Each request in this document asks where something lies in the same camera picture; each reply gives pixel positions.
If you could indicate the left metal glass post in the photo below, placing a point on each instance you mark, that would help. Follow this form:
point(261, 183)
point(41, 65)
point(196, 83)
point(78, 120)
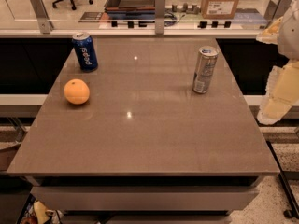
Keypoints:
point(43, 20)

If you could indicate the metal glass post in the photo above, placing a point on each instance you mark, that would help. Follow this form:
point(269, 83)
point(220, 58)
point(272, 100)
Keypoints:
point(159, 16)
point(276, 9)
point(43, 20)

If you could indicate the silver redbull can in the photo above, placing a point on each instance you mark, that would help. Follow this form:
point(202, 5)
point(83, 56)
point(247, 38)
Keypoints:
point(206, 61)

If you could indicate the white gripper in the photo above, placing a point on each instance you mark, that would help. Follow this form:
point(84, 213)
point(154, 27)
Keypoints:
point(290, 36)

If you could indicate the blue pepsi can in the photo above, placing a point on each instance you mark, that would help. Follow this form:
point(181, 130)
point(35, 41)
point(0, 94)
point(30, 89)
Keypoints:
point(84, 48)

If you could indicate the right metal glass post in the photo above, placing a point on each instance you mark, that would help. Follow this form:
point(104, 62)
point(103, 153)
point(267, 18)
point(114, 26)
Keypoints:
point(276, 9)

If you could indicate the cardboard box with label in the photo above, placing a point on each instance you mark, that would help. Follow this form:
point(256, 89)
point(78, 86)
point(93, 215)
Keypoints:
point(218, 9)

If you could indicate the middle metal glass post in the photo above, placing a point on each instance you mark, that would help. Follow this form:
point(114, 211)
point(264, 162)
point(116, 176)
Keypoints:
point(159, 16)

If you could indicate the orange fruit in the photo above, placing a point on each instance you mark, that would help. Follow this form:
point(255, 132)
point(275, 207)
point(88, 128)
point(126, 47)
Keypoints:
point(76, 92)

